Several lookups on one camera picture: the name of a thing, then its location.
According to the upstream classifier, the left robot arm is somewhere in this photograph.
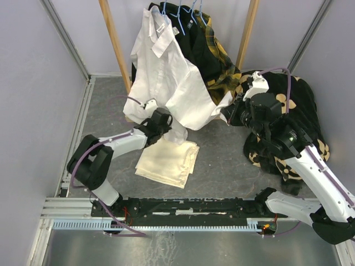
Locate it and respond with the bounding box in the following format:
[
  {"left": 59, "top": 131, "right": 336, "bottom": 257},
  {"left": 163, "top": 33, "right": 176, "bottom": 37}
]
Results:
[{"left": 67, "top": 108, "right": 173, "bottom": 216}]

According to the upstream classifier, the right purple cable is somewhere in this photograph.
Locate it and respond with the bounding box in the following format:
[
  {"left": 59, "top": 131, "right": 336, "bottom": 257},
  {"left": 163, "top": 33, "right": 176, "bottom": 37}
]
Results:
[{"left": 257, "top": 66, "right": 292, "bottom": 114}]

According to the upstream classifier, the cream folded cloth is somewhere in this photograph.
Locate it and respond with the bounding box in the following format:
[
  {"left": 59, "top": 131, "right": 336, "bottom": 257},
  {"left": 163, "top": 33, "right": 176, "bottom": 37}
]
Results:
[{"left": 135, "top": 138, "right": 200, "bottom": 189}]

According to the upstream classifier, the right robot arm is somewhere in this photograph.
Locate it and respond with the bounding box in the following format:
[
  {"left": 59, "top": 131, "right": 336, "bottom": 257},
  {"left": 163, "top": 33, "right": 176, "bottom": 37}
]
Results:
[{"left": 221, "top": 93, "right": 354, "bottom": 245}]

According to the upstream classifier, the yellow plaid shirt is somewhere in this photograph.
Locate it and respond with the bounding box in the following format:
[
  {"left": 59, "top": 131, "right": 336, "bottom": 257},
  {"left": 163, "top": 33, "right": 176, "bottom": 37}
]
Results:
[{"left": 201, "top": 14, "right": 242, "bottom": 105}]

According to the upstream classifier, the black hanging shirt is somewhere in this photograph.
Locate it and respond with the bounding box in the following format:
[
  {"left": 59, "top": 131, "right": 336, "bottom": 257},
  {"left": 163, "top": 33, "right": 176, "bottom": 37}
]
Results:
[{"left": 130, "top": 1, "right": 222, "bottom": 84}]

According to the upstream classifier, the blue hanger in black shirt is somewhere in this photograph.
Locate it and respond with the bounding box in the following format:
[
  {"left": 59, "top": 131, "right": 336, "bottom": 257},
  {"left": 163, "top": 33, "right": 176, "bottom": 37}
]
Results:
[{"left": 166, "top": 1, "right": 198, "bottom": 37}]

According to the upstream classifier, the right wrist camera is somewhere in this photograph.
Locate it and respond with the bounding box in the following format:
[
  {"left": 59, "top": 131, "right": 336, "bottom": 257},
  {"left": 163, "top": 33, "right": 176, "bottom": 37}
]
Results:
[{"left": 243, "top": 71, "right": 269, "bottom": 101}]

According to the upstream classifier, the black floral blanket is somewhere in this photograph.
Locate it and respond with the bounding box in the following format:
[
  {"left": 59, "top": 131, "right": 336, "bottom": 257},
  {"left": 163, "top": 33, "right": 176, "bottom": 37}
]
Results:
[{"left": 243, "top": 72, "right": 330, "bottom": 196}]

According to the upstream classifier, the blue hanger in plaid shirt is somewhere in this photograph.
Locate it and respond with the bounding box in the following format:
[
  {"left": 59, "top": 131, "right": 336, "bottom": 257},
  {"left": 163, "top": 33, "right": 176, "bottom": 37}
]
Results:
[{"left": 194, "top": 0, "right": 209, "bottom": 28}]

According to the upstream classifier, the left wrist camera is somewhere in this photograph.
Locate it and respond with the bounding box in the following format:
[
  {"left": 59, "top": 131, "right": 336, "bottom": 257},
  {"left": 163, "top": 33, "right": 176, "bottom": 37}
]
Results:
[{"left": 141, "top": 99, "right": 158, "bottom": 111}]

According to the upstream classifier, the wooden clothes rack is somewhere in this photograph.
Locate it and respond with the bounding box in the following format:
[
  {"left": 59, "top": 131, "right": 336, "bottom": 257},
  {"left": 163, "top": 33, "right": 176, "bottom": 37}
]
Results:
[{"left": 98, "top": 0, "right": 261, "bottom": 122}]

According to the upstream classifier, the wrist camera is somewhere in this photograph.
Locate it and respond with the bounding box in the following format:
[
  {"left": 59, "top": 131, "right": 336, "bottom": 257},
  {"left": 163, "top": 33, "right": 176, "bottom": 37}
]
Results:
[
  {"left": 141, "top": 99, "right": 158, "bottom": 111},
  {"left": 243, "top": 71, "right": 269, "bottom": 101}
]

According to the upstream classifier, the blue wire hanger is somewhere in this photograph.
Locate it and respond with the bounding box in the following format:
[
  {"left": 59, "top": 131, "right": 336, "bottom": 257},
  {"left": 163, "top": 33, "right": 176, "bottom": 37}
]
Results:
[{"left": 149, "top": 1, "right": 173, "bottom": 29}]

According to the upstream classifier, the white shirt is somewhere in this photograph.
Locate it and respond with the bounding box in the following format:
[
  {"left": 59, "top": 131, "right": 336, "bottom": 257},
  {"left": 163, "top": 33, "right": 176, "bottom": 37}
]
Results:
[{"left": 129, "top": 8, "right": 232, "bottom": 145}]

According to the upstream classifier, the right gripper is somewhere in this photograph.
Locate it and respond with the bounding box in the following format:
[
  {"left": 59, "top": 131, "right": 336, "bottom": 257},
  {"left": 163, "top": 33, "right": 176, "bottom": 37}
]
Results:
[{"left": 222, "top": 92, "right": 268, "bottom": 140}]

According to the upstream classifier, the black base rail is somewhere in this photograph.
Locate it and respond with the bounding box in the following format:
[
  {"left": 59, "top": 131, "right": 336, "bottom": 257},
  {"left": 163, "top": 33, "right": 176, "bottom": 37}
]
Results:
[{"left": 109, "top": 187, "right": 276, "bottom": 227}]

